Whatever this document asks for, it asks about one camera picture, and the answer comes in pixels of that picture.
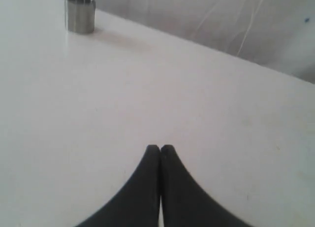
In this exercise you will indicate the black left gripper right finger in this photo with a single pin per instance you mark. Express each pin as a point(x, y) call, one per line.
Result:
point(184, 202)

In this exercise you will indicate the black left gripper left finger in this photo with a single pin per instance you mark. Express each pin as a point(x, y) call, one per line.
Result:
point(137, 203)

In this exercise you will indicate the stainless steel cup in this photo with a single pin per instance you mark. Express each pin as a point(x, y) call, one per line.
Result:
point(79, 16)

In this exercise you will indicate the white backdrop curtain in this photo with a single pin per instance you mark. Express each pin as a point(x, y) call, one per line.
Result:
point(279, 34)

